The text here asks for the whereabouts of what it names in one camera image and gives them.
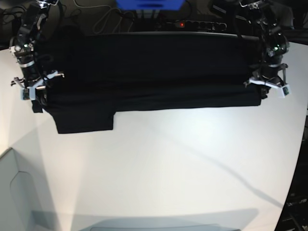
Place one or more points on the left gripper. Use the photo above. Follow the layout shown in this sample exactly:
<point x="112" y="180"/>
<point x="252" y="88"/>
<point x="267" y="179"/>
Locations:
<point x="268" y="77"/>

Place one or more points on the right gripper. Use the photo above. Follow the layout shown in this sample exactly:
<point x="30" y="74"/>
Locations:
<point x="32" y="77"/>

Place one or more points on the black T-shirt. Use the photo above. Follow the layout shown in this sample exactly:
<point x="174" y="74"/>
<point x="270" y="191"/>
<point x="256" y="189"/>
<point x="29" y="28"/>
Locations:
<point x="107" y="74"/>

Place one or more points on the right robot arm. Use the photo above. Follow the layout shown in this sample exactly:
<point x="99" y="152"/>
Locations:
<point x="22" y="47"/>

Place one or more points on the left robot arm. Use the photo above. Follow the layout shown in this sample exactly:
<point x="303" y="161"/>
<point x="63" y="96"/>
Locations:
<point x="273" y="43"/>

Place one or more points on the black power strip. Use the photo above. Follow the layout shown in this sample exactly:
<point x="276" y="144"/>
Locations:
<point x="206" y="26"/>

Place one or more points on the blue plastic bin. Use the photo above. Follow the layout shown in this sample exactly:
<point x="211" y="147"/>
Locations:
<point x="150" y="4"/>

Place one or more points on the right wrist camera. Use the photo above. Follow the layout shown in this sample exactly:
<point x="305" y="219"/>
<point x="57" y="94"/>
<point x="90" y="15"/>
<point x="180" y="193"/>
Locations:
<point x="28" y="94"/>

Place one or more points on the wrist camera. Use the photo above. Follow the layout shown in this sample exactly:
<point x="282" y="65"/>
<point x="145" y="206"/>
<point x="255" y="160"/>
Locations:
<point x="28" y="94"/>
<point x="284" y="91"/>

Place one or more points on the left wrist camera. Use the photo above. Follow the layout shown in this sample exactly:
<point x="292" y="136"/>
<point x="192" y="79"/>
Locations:
<point x="284" y="91"/>

